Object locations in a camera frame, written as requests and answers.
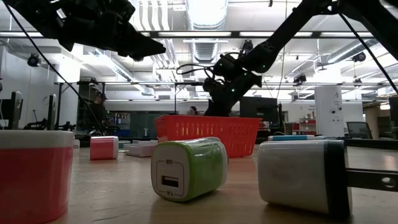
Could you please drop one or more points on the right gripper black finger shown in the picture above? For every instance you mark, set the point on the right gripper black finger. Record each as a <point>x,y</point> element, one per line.
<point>219,110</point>

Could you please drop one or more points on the green white USB charger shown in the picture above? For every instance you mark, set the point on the green white USB charger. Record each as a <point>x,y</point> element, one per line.
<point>202,168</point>

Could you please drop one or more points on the teal white USB charger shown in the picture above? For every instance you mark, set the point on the teal white USB charger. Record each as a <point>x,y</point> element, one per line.
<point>124,144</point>
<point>290,137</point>

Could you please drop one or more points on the pink white USB charger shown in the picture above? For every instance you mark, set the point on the pink white USB charger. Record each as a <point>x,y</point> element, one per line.
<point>34,180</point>
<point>102,149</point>

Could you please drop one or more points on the white black USB charger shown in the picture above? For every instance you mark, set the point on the white black USB charger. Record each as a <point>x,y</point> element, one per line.
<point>295,174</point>

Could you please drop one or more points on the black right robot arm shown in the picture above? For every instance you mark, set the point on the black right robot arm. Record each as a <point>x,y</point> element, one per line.
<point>280,34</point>

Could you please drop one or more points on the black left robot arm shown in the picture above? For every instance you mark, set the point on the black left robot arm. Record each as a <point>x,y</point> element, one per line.
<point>31,15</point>

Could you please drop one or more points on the person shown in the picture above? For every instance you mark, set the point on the person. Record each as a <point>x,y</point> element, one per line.
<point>98,112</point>
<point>192,110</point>

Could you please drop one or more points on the red plastic basket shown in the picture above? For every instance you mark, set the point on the red plastic basket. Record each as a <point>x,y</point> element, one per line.
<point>192,127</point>

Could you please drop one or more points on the blue storage shelf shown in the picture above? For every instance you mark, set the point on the blue storage shelf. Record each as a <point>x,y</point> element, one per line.
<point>122,133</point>

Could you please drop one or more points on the red tool cabinet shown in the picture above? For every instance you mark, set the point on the red tool cabinet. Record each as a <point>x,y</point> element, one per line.
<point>308,122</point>

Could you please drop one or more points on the white box with dark window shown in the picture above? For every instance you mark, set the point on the white box with dark window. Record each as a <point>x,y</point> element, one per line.
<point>140,151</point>

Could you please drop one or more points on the grey monitor stand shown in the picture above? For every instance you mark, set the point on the grey monitor stand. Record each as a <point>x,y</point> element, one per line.
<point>15,109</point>
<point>51,112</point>

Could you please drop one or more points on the white square pillar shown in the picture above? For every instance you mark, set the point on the white square pillar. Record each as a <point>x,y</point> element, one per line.
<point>329,124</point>

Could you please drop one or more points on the black background robot equipment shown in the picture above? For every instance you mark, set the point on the black background robot equipment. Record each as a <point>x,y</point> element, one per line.
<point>40,125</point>

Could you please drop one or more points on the tan wooden cabinet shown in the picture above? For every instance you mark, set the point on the tan wooden cabinet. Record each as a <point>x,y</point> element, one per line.
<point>373,121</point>

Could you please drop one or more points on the black ceiling-mounted camera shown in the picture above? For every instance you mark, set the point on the black ceiling-mounted camera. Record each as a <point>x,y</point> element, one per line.
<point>247,46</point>
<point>33,60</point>
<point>359,57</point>
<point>300,78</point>

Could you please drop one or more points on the silver round ventilation duct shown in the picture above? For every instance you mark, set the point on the silver round ventilation duct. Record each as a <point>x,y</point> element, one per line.
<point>206,14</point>

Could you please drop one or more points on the silver slanted ceiling duct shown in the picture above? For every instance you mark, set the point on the silver slanted ceiling duct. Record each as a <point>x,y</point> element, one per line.
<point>348,51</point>

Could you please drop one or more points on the black aluminium table frame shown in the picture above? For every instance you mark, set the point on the black aluminium table frame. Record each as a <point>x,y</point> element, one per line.
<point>373,143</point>

